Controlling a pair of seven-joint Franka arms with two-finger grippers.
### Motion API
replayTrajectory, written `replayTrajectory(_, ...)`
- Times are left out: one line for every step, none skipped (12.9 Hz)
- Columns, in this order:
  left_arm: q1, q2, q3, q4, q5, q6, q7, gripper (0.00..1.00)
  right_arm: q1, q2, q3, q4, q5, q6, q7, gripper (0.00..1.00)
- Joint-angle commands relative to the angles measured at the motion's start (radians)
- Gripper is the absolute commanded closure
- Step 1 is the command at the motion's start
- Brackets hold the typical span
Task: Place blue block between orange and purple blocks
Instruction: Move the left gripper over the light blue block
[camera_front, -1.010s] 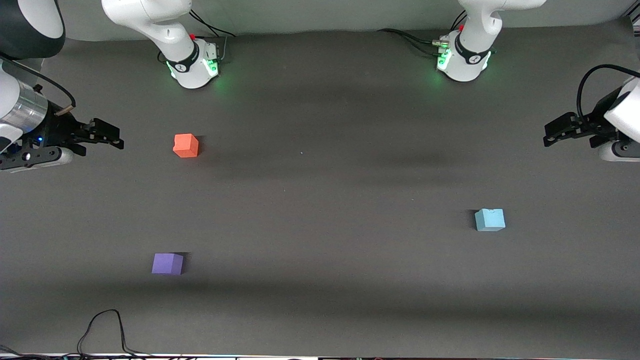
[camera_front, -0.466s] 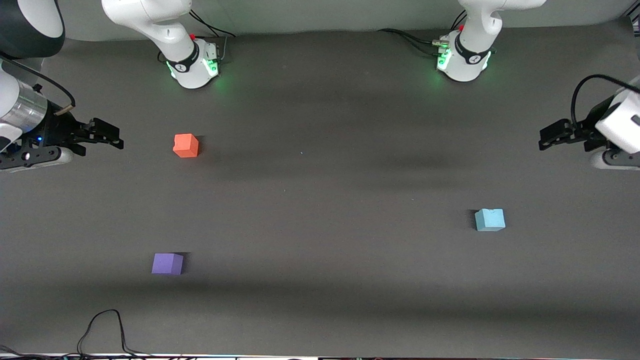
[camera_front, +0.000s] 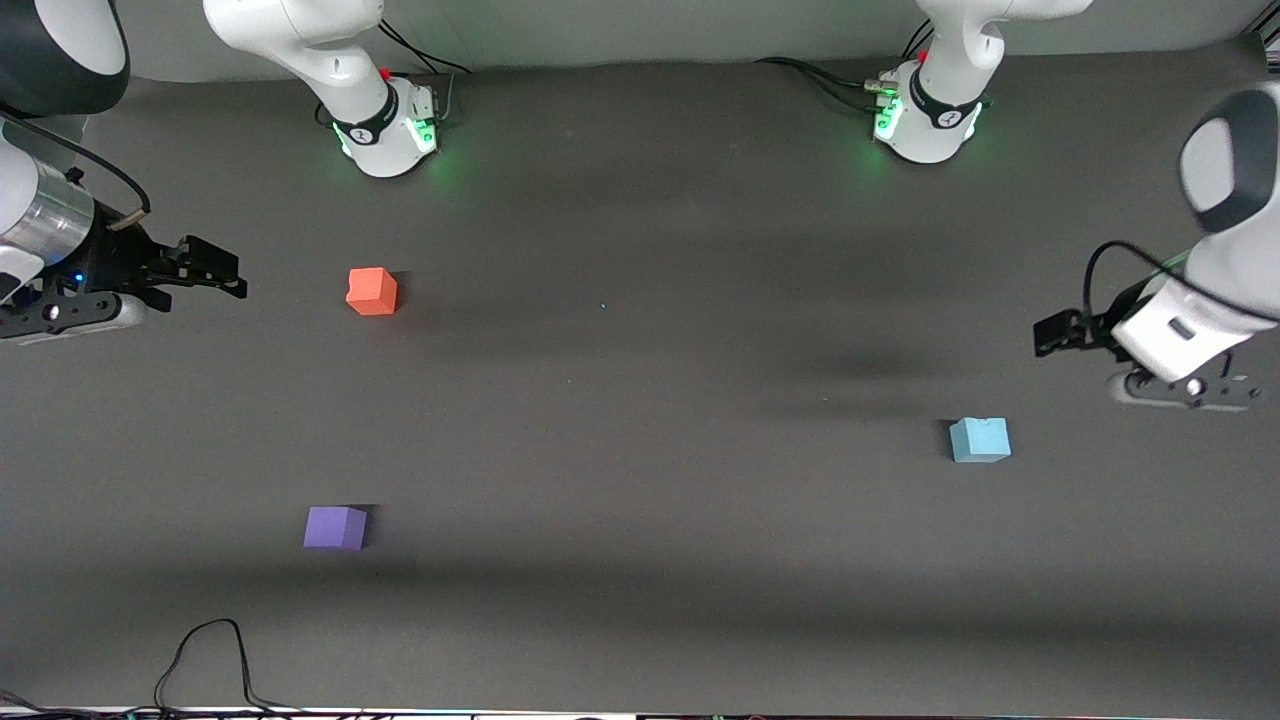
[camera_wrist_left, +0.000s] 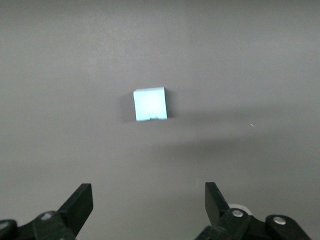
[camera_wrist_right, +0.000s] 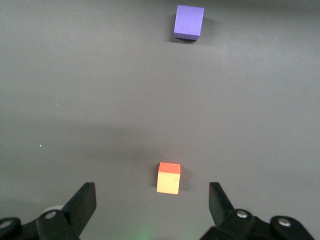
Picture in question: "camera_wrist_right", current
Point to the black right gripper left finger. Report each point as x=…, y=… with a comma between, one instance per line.
x=80, y=207

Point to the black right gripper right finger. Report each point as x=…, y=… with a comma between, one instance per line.
x=222, y=207

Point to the orange block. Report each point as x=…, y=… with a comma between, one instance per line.
x=168, y=182

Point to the purple block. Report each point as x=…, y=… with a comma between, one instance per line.
x=188, y=22

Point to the dark grey table mat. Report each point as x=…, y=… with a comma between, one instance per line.
x=100, y=100

